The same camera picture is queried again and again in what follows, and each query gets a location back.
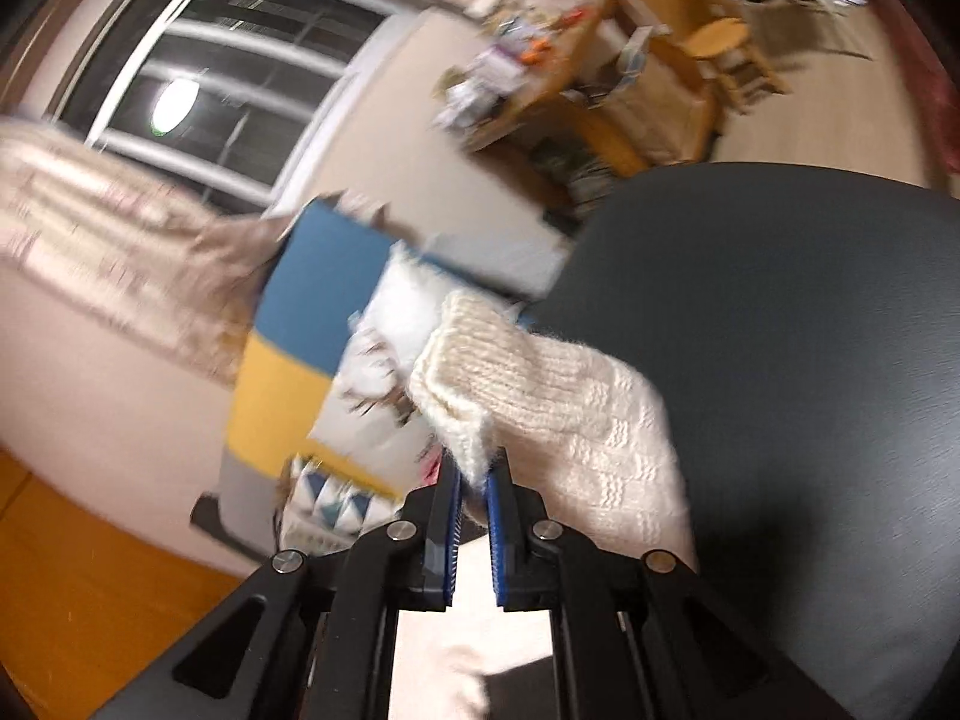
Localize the white deer print pillow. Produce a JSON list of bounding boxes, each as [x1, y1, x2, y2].
[[307, 240, 518, 500]]

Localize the black upright post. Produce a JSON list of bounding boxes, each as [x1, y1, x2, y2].
[[191, 491, 278, 548]]

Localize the triangle pattern pillow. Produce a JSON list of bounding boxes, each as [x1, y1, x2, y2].
[[277, 454, 406, 552]]

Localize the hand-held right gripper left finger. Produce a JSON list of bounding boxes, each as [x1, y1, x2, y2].
[[97, 457, 464, 720]]

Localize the grey yellow blue sofa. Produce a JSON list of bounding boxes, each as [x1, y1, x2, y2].
[[191, 199, 571, 563]]

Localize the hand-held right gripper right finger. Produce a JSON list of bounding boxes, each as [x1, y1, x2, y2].
[[486, 450, 852, 720]]

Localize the white knit sweater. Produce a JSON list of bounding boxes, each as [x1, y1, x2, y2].
[[390, 291, 698, 720]]

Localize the wooden side table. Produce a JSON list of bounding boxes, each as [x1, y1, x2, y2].
[[442, 0, 721, 173]]

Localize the wooden stool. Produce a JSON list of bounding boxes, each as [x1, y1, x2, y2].
[[686, 15, 788, 98]]

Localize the white framed window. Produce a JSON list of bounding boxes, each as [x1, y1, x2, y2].
[[60, 0, 406, 218]]

